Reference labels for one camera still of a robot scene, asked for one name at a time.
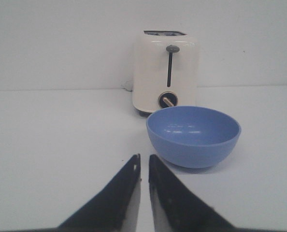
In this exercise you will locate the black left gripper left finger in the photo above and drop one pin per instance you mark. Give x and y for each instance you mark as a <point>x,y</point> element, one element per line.
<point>115,207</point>

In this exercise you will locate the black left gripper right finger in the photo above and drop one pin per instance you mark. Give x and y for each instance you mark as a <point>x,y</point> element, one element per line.
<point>174,206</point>

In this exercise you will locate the blue plastic bowl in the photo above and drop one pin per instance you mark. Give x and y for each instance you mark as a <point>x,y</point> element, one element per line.
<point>192,137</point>

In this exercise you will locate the cream two-slot toaster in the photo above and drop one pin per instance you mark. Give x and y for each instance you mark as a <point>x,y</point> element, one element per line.
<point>165,70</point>

